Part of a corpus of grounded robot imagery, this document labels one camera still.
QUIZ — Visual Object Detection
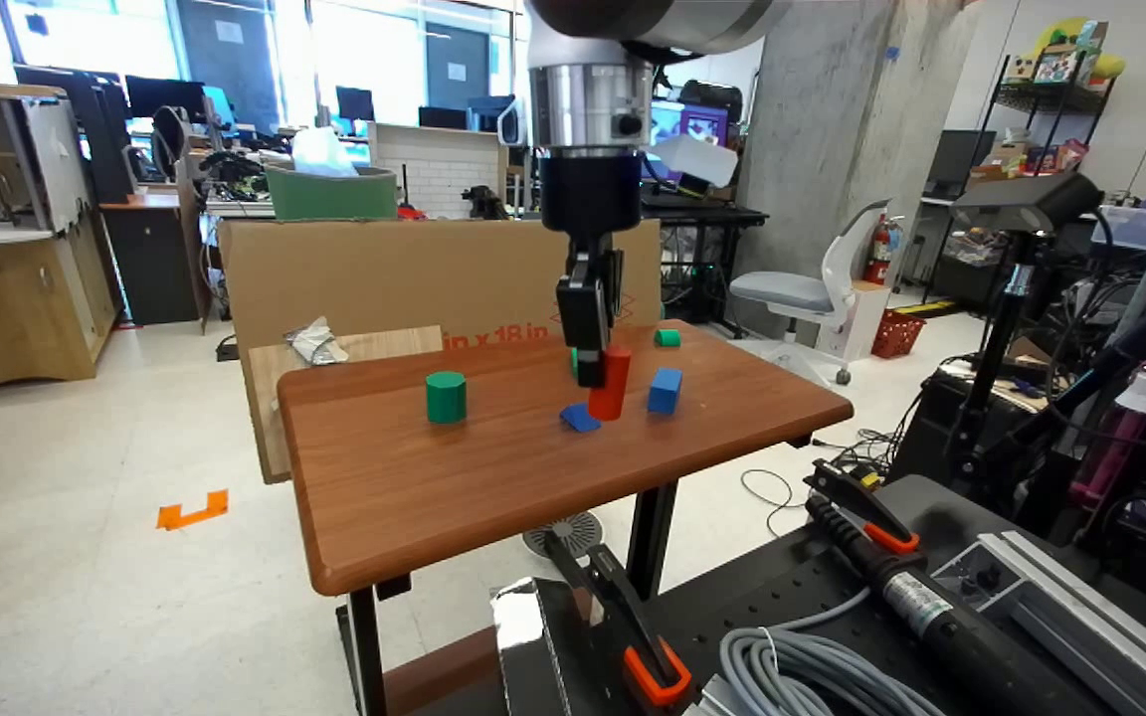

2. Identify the red basket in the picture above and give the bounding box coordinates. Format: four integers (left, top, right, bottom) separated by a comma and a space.
868, 307, 929, 360

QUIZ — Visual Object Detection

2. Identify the orange black spring clamp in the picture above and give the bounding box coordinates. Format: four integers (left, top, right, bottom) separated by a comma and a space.
542, 523, 700, 716

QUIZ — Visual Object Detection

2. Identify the metal shelf rack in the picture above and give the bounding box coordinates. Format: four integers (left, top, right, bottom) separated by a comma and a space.
973, 12, 1130, 215

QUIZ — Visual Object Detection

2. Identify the black drawer cabinet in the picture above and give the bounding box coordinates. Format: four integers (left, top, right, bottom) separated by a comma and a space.
97, 196, 205, 329

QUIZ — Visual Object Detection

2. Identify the black table leg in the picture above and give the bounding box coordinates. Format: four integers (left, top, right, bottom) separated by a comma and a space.
346, 579, 395, 716
626, 476, 680, 604

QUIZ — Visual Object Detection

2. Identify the white crumpled cloth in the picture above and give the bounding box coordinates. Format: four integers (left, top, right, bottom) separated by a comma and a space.
284, 313, 355, 375

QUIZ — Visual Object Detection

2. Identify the green box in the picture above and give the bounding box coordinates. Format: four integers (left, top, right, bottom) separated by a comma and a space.
264, 165, 400, 226

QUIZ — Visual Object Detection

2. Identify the monitor with purple screen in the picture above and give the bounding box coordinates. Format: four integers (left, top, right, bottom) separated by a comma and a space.
648, 75, 742, 181

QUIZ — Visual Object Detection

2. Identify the pink tool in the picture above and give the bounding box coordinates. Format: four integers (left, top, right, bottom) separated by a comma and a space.
1097, 400, 1146, 513

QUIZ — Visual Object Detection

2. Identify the red fire extinguisher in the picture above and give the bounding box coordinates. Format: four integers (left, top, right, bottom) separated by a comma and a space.
863, 212, 900, 287

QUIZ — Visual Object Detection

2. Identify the blue rectangular block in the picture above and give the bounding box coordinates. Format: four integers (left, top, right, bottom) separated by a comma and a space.
643, 367, 688, 421

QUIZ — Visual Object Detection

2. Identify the white office chair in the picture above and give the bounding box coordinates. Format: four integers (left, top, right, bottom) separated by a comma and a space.
725, 196, 895, 391

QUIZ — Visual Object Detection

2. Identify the green cylinder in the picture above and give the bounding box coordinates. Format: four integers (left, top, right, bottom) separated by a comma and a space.
423, 370, 468, 429

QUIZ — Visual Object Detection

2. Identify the white perforated box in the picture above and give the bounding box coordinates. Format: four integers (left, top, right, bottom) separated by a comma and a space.
371, 120, 513, 221

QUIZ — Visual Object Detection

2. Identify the dark laptop on shelf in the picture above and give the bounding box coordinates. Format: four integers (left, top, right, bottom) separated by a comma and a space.
923, 127, 1002, 204

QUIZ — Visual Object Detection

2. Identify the orange cylinder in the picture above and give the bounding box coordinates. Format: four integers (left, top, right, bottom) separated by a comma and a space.
585, 344, 636, 424

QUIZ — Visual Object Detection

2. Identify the grey cable coil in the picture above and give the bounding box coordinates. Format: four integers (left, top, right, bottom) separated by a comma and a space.
680, 619, 951, 716

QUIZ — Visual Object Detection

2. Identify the black computer tower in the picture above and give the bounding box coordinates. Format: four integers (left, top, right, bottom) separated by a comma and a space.
59, 66, 140, 205

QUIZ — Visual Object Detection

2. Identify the green yellow plush toy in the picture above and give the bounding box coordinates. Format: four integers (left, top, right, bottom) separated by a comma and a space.
1032, 12, 1126, 86

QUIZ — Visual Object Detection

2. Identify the thin looped floor cable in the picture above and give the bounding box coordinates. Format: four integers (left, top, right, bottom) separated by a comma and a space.
737, 462, 803, 541

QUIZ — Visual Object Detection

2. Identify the white plastic bag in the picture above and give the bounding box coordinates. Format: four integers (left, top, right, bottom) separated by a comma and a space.
288, 122, 367, 181

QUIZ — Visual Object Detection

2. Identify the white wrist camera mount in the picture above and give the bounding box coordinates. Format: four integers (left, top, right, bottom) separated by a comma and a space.
648, 132, 742, 191

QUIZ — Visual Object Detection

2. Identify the small dark monitor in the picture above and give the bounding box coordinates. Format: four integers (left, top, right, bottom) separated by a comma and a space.
329, 85, 378, 127

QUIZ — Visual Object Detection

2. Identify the wide dark monitor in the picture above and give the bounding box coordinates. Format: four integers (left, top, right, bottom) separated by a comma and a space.
123, 70, 209, 127

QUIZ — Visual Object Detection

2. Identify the black camera stand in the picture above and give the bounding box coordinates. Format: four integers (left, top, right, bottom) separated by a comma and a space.
947, 169, 1111, 488

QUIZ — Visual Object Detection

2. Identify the black clamp with orange trigger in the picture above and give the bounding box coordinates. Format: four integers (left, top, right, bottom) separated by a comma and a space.
803, 488, 1122, 716

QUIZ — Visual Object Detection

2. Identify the aluminium rail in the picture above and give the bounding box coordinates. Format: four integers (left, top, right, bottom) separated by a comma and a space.
928, 523, 1146, 716

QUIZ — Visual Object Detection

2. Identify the black optical breadboard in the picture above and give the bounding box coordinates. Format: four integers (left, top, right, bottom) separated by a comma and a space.
391, 469, 1146, 716

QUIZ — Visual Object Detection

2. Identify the small blue cube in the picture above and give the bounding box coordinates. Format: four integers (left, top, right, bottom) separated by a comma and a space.
557, 400, 606, 436

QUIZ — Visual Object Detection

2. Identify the orange floor bracket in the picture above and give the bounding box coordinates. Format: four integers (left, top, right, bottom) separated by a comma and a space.
154, 484, 234, 535

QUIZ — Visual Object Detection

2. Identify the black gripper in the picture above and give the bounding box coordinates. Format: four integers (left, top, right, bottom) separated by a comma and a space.
551, 236, 632, 395

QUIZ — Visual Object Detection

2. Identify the silver metal box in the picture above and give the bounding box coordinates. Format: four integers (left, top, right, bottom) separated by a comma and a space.
490, 571, 606, 716

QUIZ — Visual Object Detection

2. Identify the light wooden cabinet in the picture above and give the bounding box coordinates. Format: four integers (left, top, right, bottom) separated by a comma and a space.
0, 75, 123, 397

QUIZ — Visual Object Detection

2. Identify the large cardboard panel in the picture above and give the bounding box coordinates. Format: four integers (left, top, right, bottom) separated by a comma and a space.
213, 215, 668, 355

